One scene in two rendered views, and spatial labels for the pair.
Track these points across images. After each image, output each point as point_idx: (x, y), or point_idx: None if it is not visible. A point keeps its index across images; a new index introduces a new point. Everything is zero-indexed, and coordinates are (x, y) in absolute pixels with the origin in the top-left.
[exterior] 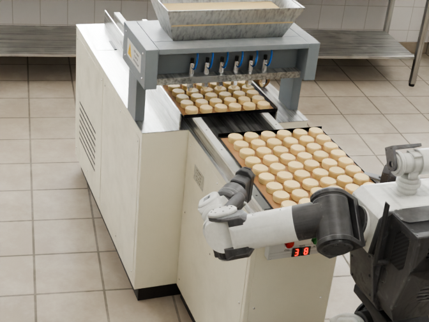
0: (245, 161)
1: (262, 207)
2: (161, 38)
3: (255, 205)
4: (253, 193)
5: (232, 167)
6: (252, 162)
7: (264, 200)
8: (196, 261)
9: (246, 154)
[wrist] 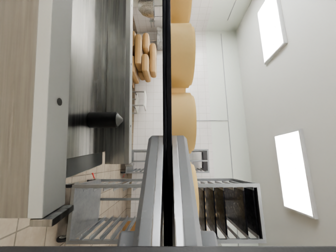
0: (183, 35)
1: (45, 194)
2: None
3: (21, 130)
4: (54, 86)
5: None
6: (193, 75)
7: (67, 139)
8: None
9: (189, 6)
